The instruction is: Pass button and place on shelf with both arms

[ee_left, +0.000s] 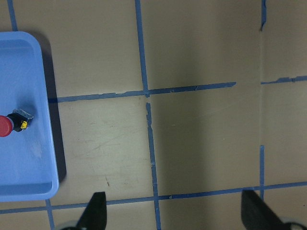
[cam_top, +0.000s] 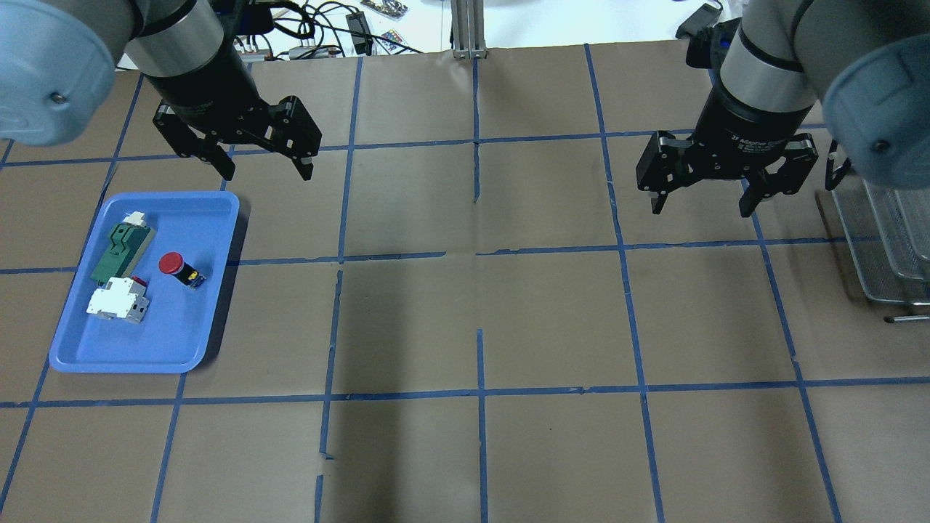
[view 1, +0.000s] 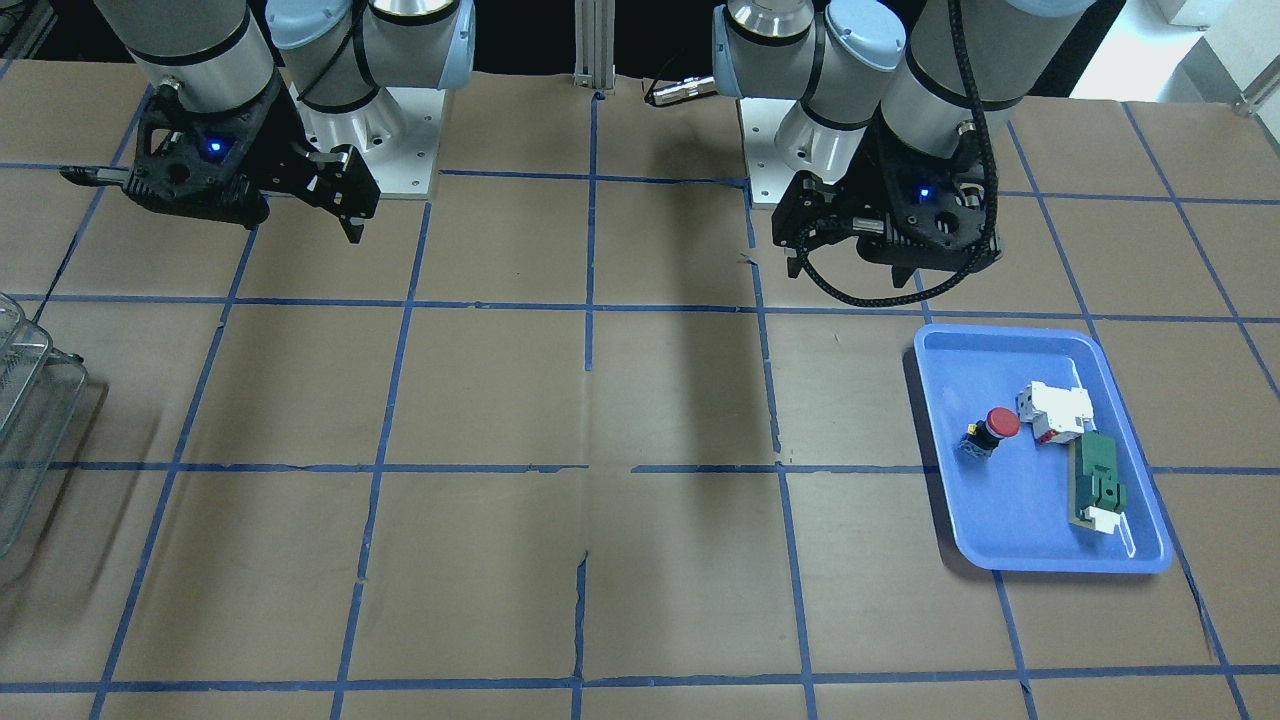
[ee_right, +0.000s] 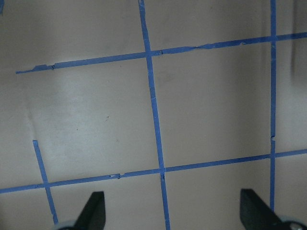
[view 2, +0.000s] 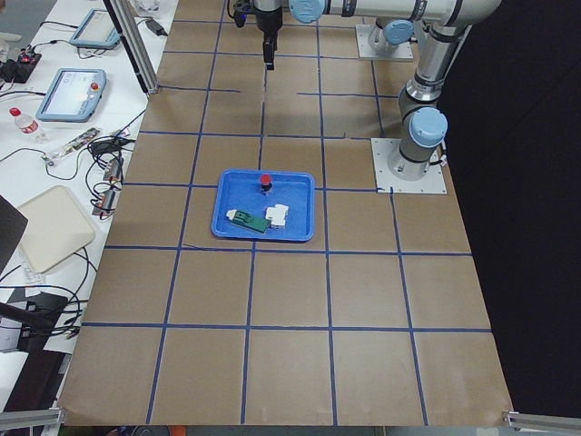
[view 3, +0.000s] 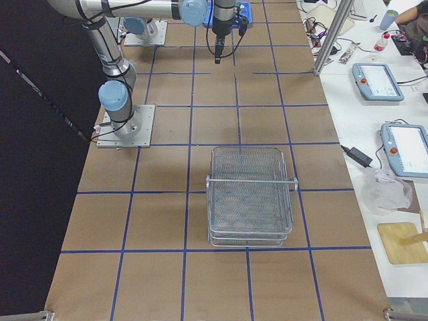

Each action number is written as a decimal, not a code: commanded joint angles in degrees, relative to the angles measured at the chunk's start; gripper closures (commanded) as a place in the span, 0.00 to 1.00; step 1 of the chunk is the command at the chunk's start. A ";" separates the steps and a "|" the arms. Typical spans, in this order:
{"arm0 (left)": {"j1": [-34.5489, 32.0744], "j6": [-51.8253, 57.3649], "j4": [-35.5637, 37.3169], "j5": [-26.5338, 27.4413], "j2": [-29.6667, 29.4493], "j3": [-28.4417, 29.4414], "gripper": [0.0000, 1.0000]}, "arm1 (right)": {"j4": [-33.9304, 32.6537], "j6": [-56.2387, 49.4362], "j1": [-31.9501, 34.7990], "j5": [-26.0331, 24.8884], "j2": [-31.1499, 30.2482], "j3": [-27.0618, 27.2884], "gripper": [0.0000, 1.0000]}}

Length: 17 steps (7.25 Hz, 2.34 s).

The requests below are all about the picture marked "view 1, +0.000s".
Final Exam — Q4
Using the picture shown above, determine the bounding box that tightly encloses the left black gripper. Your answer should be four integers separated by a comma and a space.
773, 118, 1004, 279

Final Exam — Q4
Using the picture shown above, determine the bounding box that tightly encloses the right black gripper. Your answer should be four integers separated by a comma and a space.
122, 78, 381, 243

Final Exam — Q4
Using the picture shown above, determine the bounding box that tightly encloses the red emergency stop button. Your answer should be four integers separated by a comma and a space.
959, 406, 1021, 460

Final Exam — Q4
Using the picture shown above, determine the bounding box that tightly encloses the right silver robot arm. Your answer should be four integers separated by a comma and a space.
61, 1, 477, 243

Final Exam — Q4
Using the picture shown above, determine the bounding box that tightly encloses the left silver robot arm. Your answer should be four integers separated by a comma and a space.
712, 1, 1089, 288

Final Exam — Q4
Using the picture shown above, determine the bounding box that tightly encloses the white circuit breaker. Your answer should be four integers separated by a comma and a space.
1015, 380, 1094, 445

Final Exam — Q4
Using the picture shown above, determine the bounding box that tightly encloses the blue plastic tray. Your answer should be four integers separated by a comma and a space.
914, 324, 1172, 574

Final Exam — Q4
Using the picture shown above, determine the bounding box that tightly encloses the green terminal block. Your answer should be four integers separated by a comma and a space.
1068, 430, 1128, 536

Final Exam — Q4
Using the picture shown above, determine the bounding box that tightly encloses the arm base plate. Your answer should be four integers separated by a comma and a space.
287, 83, 451, 200
739, 97, 869, 209

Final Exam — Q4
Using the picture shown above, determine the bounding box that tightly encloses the silver cable connector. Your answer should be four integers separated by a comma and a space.
643, 76, 718, 108

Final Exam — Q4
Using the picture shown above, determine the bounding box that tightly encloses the aluminium frame post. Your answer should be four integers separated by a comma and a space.
573, 0, 616, 94

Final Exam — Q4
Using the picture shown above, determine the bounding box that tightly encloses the wire mesh shelf basket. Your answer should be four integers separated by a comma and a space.
1, 295, 88, 557

